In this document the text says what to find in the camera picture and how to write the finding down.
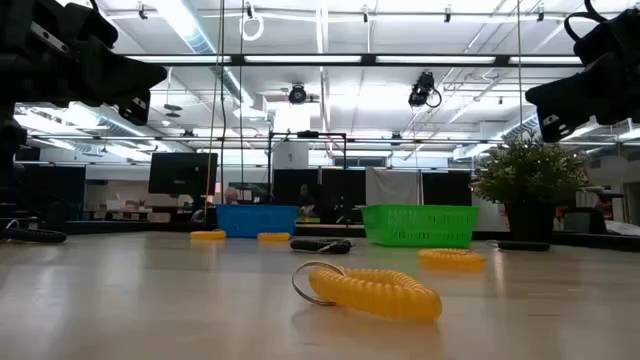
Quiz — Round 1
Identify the white hanging cloth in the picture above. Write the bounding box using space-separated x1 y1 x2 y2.
365 167 423 206

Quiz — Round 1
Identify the black aluminium table frame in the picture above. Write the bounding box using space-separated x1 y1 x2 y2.
59 219 640 253

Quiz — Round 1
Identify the black corrugated cable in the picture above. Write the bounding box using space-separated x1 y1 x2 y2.
0 219 68 245

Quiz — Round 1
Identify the potted green plant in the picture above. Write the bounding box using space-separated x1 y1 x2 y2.
472 133 591 245

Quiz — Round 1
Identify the black room monitor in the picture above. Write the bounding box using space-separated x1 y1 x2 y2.
148 152 219 196

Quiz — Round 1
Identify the black ceiling camera with cable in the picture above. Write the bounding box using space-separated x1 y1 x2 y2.
407 71 444 109

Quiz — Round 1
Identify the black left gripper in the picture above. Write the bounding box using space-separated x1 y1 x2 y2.
24 48 169 109

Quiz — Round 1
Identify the white looped cable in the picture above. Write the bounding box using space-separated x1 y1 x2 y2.
241 2 265 43

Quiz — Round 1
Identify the overhead light bar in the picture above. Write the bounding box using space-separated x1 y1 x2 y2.
124 52 586 70

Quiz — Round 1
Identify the dark grey chair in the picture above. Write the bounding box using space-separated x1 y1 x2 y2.
559 207 609 235

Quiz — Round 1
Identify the hanging tan rope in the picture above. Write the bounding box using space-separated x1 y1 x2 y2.
203 0 225 216

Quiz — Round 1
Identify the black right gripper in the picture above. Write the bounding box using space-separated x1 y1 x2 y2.
525 49 640 126

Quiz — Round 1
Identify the green plastic basket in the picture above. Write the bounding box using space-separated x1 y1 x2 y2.
360 203 481 249

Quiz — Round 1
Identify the black partition panel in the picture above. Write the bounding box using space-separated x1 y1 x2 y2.
422 171 472 206
272 168 366 224

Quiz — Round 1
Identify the black tubular stand frame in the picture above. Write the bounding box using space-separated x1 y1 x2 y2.
268 130 348 171

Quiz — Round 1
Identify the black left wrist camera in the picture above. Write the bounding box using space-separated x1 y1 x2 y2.
117 92 152 127

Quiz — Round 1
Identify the hanging thin dark cable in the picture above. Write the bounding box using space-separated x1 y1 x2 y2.
516 0 524 142

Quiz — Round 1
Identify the black object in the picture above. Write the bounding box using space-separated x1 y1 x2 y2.
289 240 354 255

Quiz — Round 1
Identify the blue plastic basket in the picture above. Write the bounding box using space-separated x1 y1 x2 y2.
215 203 299 239

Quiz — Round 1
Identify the silver ceiling air duct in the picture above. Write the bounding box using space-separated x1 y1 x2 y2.
154 0 274 121
14 102 166 151

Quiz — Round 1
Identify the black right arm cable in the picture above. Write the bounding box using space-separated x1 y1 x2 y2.
563 0 604 45

